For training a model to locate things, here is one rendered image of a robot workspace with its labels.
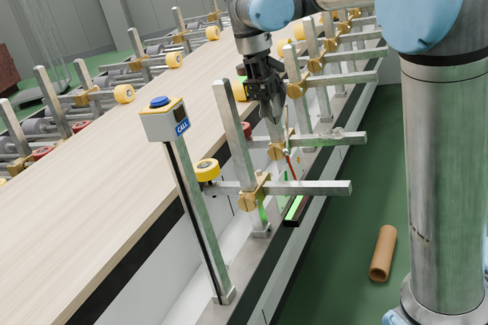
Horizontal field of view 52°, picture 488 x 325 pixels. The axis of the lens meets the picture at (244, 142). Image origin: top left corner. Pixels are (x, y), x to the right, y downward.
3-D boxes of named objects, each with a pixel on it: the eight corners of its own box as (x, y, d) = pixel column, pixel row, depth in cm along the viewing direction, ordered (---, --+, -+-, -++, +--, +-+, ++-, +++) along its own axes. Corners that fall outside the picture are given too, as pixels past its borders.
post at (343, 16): (358, 81, 247) (342, -18, 227) (356, 84, 244) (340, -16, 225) (351, 82, 248) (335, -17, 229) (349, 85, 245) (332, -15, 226)
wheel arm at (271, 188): (353, 192, 133) (350, 178, 131) (350, 199, 130) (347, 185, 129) (210, 191, 153) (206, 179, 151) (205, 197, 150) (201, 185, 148)
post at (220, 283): (237, 291, 125) (184, 129, 107) (229, 306, 121) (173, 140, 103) (221, 290, 127) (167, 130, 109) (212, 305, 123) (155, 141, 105)
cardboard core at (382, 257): (396, 225, 233) (386, 268, 209) (398, 239, 236) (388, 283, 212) (378, 224, 237) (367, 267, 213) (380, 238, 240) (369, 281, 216)
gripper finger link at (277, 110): (270, 131, 133) (262, 99, 129) (277, 122, 137) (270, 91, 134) (281, 131, 131) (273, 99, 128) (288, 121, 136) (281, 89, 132)
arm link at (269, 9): (299, -21, 106) (274, -22, 117) (250, -5, 104) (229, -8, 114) (308, 22, 110) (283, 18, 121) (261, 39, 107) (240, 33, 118)
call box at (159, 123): (193, 129, 107) (182, 95, 104) (177, 144, 102) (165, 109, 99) (165, 130, 110) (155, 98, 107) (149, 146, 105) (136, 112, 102)
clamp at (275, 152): (297, 141, 166) (294, 127, 164) (284, 161, 155) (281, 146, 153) (281, 141, 168) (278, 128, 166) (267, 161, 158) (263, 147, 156)
